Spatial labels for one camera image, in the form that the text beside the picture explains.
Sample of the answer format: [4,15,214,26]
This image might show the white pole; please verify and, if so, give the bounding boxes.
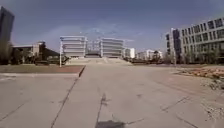
[58,36,64,68]

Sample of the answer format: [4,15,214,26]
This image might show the grey multi-storey building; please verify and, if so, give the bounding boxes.
[165,16,224,64]

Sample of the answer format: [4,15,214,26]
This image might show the pale low building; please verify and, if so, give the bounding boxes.
[137,49,164,62]

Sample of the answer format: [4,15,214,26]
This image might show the strip of rubble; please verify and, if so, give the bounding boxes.
[173,65,224,91]

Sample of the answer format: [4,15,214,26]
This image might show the row of trees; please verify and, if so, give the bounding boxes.
[0,40,71,66]
[133,49,224,65]

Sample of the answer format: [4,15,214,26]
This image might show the white twin-block building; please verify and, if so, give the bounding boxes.
[59,35,126,59]

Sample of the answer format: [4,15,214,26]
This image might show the low brown building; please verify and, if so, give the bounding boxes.
[11,40,63,65]

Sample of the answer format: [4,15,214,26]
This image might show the small white building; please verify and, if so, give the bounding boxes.
[123,47,136,60]

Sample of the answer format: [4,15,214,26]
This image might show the wide stone steps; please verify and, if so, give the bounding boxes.
[66,57,134,66]

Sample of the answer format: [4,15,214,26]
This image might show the dark glass building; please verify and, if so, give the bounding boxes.
[0,5,15,63]

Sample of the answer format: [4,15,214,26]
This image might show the grey paved plaza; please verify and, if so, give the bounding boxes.
[0,63,224,128]

